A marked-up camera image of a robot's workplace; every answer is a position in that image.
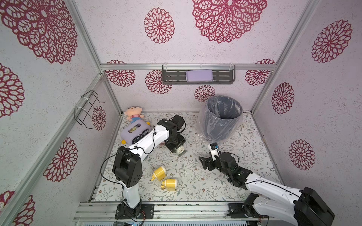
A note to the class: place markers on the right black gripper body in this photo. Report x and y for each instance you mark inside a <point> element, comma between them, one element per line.
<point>213,163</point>

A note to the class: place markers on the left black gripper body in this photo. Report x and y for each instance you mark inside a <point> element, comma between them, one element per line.
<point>175,142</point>

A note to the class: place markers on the clear plastic bin liner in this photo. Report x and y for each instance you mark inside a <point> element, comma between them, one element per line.
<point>217,124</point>

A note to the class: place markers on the grey trash bin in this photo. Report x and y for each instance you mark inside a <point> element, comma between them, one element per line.
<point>222,118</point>

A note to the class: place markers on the green pencil sharpener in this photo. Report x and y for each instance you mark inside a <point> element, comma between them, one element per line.
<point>180,150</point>

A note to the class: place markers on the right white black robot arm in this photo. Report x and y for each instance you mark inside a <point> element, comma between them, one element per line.
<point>299,207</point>

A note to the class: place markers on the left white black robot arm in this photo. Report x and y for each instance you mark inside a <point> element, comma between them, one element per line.
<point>127,166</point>

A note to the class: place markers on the yellow pencil sharpener lower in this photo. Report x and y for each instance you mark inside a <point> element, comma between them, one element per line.
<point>169,184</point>

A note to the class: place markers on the yellow pencil sharpener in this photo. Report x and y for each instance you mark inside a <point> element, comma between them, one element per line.
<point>169,184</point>
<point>159,174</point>

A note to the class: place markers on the yellow pencil sharpener upper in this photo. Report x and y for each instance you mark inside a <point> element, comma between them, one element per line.
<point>159,174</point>

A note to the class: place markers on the plush doll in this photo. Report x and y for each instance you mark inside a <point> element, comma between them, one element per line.
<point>134,113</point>

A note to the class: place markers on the purple tissue box toy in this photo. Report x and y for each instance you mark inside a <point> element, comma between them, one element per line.
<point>134,132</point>

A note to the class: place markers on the purple soap box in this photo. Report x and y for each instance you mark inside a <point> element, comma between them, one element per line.
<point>199,76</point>

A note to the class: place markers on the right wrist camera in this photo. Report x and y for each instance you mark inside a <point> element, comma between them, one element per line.
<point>214,151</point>

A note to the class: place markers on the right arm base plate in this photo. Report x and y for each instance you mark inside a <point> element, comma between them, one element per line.
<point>242,210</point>

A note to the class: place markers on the dark grey wall shelf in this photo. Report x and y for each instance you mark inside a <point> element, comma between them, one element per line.
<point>177,76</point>

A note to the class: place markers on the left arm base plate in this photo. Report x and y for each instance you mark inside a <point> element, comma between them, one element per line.
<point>141,211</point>

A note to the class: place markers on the black wire wall rack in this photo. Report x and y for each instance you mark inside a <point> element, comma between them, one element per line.
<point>85,113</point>

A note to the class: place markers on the aluminium front rail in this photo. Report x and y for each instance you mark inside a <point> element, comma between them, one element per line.
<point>165,211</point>

